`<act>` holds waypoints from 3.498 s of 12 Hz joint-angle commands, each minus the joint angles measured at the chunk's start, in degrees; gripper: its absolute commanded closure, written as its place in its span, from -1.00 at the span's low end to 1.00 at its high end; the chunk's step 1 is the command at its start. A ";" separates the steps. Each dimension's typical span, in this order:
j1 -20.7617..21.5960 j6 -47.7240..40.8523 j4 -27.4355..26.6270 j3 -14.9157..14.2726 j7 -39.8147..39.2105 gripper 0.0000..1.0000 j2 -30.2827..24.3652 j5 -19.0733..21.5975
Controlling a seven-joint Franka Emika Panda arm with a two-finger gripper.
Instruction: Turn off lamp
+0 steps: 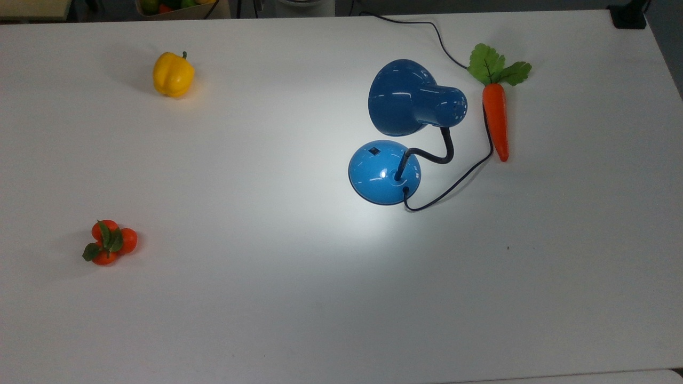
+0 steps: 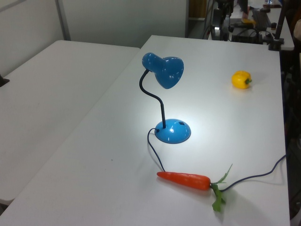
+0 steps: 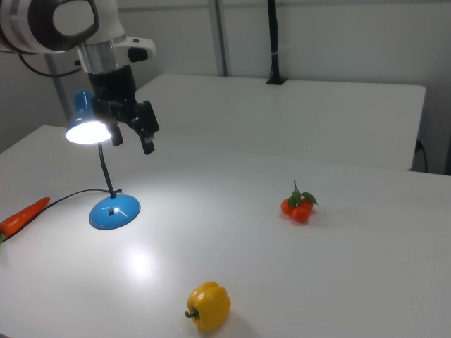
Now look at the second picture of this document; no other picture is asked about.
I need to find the blue gooseneck desk lamp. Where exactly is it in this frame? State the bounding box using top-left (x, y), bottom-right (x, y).
top-left (138, 52), bottom-right (191, 145)

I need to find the orange toy carrot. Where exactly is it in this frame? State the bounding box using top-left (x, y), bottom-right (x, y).
top-left (157, 164), bottom-right (233, 212)

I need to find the yellow toy bell pepper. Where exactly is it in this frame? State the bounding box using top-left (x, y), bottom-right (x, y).
top-left (231, 70), bottom-right (253, 89)

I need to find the white adjacent table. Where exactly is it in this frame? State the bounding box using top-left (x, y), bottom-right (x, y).
top-left (0, 40), bottom-right (142, 206)

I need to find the grey shelf unit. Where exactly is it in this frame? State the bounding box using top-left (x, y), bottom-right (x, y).
top-left (186, 0), bottom-right (209, 39)

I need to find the black equipment stand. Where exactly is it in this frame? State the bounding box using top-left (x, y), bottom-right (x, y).
top-left (210, 0), bottom-right (234, 42)

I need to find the black keyboard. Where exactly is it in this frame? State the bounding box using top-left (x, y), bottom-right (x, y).
top-left (253, 9), bottom-right (273, 28)

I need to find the black pole with clamp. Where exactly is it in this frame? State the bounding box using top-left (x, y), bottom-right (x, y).
top-left (269, 0), bottom-right (292, 51)

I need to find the dark lamp power cable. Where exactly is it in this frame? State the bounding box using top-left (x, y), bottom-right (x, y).
top-left (147, 128), bottom-right (287, 192)

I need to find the black box with cables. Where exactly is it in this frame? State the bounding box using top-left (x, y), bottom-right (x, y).
top-left (231, 27), bottom-right (263, 44)

